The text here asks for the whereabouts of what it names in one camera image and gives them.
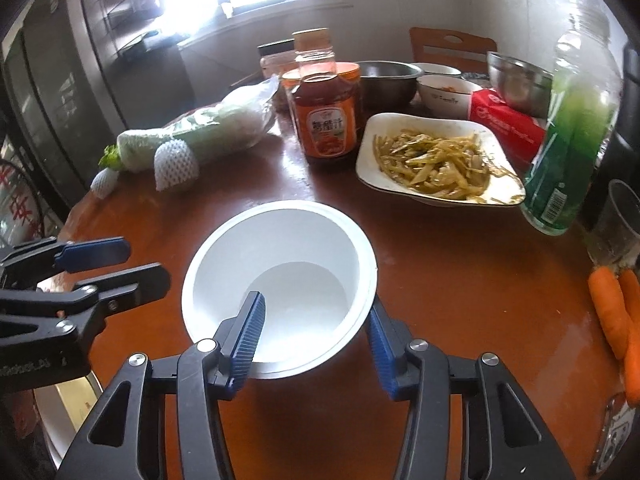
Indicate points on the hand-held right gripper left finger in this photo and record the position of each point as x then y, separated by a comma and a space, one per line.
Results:
245, 345

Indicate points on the white printed bowl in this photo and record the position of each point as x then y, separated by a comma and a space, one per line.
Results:
445, 97

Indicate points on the metal storage rack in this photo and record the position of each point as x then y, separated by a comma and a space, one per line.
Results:
125, 10

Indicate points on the round steel plate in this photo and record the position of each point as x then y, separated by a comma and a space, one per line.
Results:
96, 385

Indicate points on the black flask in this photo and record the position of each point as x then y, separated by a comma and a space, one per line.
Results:
627, 135

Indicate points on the wrapped napa cabbage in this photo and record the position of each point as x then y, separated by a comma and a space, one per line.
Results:
215, 125

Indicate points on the clear plastic cup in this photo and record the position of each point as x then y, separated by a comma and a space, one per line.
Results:
617, 225

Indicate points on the orange carrot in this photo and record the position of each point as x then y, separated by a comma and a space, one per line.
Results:
634, 340
607, 310

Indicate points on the black-lidded jar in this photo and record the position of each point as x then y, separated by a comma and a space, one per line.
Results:
274, 67

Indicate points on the orange-label sauce bottle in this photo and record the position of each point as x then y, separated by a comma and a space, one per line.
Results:
325, 120

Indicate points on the white paper bowl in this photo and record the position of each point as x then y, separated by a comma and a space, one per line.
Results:
300, 245

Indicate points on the small foam-netted fruit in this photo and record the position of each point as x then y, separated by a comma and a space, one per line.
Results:
104, 182

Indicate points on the large foam-netted fruit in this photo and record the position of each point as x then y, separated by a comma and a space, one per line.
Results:
175, 165

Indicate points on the white rimmed bowl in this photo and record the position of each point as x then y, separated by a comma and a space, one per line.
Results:
435, 69

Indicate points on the metal kitchen tool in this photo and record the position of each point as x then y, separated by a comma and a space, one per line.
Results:
612, 435

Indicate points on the orange-lidded sauce jar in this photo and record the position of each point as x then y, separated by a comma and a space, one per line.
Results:
356, 90

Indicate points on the plate of shredded food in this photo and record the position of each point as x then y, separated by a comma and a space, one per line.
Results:
435, 160

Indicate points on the red tissue box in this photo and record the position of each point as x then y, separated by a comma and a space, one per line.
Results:
505, 122

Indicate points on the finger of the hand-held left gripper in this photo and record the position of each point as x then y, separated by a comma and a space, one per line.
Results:
95, 251
135, 280

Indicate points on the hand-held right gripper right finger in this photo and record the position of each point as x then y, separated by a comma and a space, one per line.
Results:
382, 355

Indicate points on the green drink bottle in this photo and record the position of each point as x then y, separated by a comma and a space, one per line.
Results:
570, 130

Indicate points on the green lettuce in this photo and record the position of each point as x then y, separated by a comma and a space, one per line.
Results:
109, 156

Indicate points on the large steel bowl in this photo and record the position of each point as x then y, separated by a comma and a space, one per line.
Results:
387, 82

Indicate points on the deep steel bowl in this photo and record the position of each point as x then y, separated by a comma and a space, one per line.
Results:
520, 82

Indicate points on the person's left forearm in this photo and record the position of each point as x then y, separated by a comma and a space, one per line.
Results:
20, 440

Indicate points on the dark grey refrigerator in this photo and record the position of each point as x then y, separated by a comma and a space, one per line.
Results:
55, 100

